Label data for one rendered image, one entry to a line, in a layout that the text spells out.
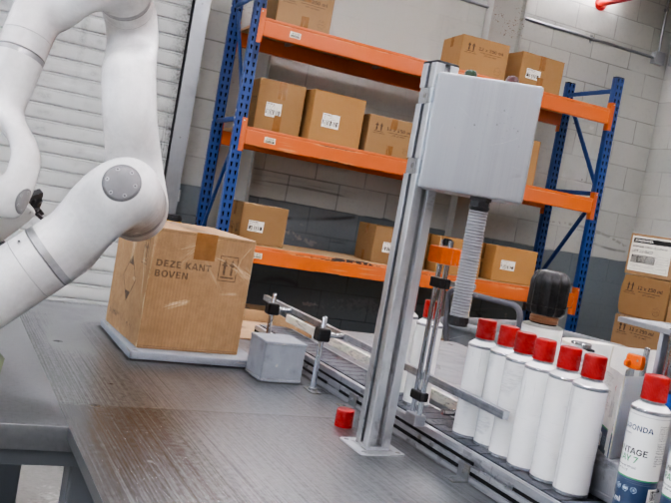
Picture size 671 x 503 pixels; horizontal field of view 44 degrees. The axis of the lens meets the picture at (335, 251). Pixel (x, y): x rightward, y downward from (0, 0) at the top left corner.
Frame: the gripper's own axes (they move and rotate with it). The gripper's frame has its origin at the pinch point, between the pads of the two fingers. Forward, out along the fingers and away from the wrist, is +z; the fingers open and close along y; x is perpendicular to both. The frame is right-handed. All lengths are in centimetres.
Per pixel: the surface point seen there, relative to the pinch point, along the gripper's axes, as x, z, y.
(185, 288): -26.6, 18.2, 17.6
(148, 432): -57, -29, -1
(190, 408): -55, -11, 5
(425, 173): -55, -34, 59
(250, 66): 144, 279, 129
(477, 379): -85, -18, 46
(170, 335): -32.0, 20.9, 8.5
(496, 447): -95, -23, 39
